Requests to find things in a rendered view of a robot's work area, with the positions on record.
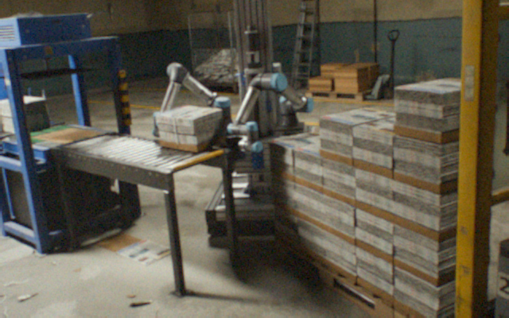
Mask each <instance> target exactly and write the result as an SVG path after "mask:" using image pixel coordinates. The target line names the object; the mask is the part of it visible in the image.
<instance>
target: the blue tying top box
mask: <svg viewBox="0 0 509 318"><path fill-rule="evenodd" d="M87 16H89V14H62V15H48V16H34V17H20V18H10V19H0V46H24V45H41V44H49V43H58V42H66V41H75V40H83V39H92V37H91V26H90V20H89V19H87V20H86V17H87Z"/></svg>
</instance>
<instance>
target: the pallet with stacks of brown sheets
mask: <svg viewBox="0 0 509 318"><path fill-rule="evenodd" d="M379 68H380V63H356V64H353V63H329V64H325V65H321V76H318V77H316V78H312V79H308V80H309V89H308V90H307V91H305V96H306V97H312V99H327V100H341V101H356V102H363V101H365V99H364V95H367V94H371V93H372V92H373V89H374V87H375V84H376V82H378V79H379V77H380V74H379ZM315 92H316V95H317V94H319V93H329V97H322V96H315ZM339 94H354V95H355V96H356V99H339Z"/></svg>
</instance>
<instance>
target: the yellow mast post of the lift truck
mask: <svg viewBox="0 0 509 318"><path fill-rule="evenodd" d="M499 10H500V0H464V3H463V37H462V69H461V103H460V168H459V201H457V267H456V300H455V318H487V310H488V271H489V250H490V230H491V210H492V170H493V150H494V149H495V110H496V90H497V69H498V49H499Z"/></svg>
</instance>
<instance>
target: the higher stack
mask: <svg viewBox="0 0 509 318"><path fill-rule="evenodd" d="M394 102H395V104H394V107H395V125H396V126H404V127H408V128H413V129H417V130H425V131H426V132H430V133H435V134H445V133H449V132H453V131H457V130H460V103H461V79H440V80H435V81H429V82H427V83H425V82H420V83H416V84H409V85H404V86H399V87H396V88H395V89H394ZM394 158H395V159H394V160H395V170H394V171H395V172H397V173H403V174H406V175H408V176H411V177H414V178H417V179H419V180H425V181H428V182H431V183H434V184H444V183H448V182H451V181H454V180H459V168H460V139H456V140H452V141H449V142H447V143H443V144H438V143H435V142H431V141H426V140H423V139H418V138H411V137H407V136H402V135H396V136H394ZM394 197H395V199H394V215H395V216H397V217H399V218H403V219H406V221H408V222H411V223H415V224H417V225H419V226H421V227H425V228H428V229H430V230H432V231H436V232H437V233H438V234H440V233H441V232H442V231H445V230H448V229H451V228H453V227H456V226H457V201H459V188H457V189H454V190H452V191H449V192H443V193H441V194H438V193H436V192H431V191H428V190H425V189H421V188H417V186H414V185H412V184H406V183H403V182H401V181H397V180H396V181H394ZM394 246H395V251H394V252H395V256H394V257H395V258H397V259H398V260H400V261H403V262H405V263H407V264H409V265H410V266H412V267H414V268H416V269H418V270H421V271H422V272H425V273H427V274H429V275H431V276H433V277H435V278H437V282H438V278H441V277H442V276H445V275H446V274H450V273H452V272H455V271H456V267H457V236H456V235H454V236H453V237H450V238H446V239H444V240H441V241H439V242H438V241H437V240H433V239H431V238H428V237H425V236H424V235H420V234H418V233H415V232H414V231H412V230H409V229H407V228H405V227H401V226H399V225H397V224H395V225H394ZM394 272H395V287H394V297H395V299H397V301H399V302H401V303H403V304H405V305H407V306H409V307H411V308H412V309H415V310H417V311H418V312H419V313H421V314H422V315H423V316H427V317H428V318H447V317H449V316H452V315H454V314H455V300H456V279H455V280H453V281H450V282H447V283H445V284H443V285H440V286H435V285H432V284H430V283H429V282H427V281H423V280H422V279H421V278H419V277H418V276H416V275H414V274H412V273H409V272H407V271H405V270H403V269H400V268H398V267H395V270H394ZM394 318H415V317H412V316H411V315H409V314H408V313H406V312H405V311H404V310H402V309H400V308H398V307H396V306H395V307H394Z"/></svg>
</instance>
